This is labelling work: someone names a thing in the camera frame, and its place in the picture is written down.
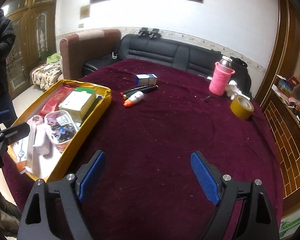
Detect yellow tape roll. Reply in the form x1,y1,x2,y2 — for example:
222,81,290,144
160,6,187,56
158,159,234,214
230,95,254,120

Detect white small figurine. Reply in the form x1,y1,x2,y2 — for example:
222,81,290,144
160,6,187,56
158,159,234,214
225,80,241,100

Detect wooden side cabinet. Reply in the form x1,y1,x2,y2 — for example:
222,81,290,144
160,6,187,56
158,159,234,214
261,84,300,217

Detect wooden wardrobe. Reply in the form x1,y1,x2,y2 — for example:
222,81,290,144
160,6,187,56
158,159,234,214
2,0,57,98

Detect pink knitted sleeve flask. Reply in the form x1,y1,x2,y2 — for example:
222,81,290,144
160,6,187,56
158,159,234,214
209,55,235,96

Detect brown red armchair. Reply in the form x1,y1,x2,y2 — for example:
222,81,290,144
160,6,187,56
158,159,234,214
59,29,121,80

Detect red foil packet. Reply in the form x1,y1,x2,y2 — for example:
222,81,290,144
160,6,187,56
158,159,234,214
39,85,77,116

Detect black clips on sofa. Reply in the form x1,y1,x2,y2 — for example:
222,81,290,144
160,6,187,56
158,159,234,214
138,27,161,39

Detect gold-edged white tray box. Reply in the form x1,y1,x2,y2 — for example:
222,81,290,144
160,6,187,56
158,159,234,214
7,80,111,182

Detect clear pink plastic container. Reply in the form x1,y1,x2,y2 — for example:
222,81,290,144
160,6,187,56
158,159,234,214
44,110,78,153

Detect blue white small box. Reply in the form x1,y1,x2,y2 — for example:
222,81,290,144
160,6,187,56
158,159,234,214
135,74,158,86

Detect black leather sofa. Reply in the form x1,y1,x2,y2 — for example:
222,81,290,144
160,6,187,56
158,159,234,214
82,32,253,98

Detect person in dark clothes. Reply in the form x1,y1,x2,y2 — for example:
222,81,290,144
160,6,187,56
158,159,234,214
0,9,17,128

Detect floral blanket pile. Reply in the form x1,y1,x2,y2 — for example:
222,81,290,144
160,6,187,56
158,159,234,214
30,52,63,90

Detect dark red table cloth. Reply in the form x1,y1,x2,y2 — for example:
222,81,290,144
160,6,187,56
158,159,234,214
1,57,285,240

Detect white orange-capped tube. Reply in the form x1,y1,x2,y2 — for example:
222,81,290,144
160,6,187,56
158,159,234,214
123,91,144,107

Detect black marker pen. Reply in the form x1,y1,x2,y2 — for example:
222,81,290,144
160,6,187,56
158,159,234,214
120,85,158,99

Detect green white medicine box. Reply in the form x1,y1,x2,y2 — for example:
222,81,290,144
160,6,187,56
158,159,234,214
58,87,96,122

